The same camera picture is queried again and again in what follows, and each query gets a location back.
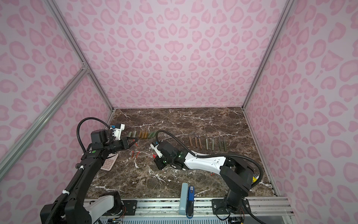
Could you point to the green pen short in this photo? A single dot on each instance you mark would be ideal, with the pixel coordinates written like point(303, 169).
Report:
point(224, 145)

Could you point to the aluminium diagonal frame bar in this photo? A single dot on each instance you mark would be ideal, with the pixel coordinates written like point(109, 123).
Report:
point(18, 149)

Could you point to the aluminium frame corner post left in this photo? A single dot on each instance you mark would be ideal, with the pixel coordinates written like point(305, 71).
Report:
point(60, 20)

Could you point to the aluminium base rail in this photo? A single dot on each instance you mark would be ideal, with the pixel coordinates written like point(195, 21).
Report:
point(251, 210)

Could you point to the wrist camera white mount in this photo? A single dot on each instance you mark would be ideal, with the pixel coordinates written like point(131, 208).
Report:
point(116, 131)
point(155, 148)

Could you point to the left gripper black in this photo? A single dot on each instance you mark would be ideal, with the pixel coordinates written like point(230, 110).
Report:
point(125, 143)

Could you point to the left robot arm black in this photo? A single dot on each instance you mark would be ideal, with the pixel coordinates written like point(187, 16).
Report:
point(69, 207)

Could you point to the pink calculator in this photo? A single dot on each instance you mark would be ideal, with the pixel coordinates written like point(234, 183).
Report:
point(109, 162)

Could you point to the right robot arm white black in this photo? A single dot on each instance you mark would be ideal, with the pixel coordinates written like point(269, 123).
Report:
point(240, 173)

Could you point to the blue grey camera mount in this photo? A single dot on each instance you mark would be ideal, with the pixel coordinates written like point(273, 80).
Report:
point(187, 201)

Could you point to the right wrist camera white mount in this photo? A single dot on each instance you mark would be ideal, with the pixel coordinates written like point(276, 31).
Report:
point(155, 148)

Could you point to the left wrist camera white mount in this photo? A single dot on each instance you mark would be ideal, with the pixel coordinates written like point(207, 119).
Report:
point(116, 131)

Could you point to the aluminium frame corner post right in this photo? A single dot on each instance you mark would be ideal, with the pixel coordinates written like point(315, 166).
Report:
point(283, 19)

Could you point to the aluminium frame corner post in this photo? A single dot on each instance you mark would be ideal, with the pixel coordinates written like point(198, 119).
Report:
point(283, 19)
point(60, 20)

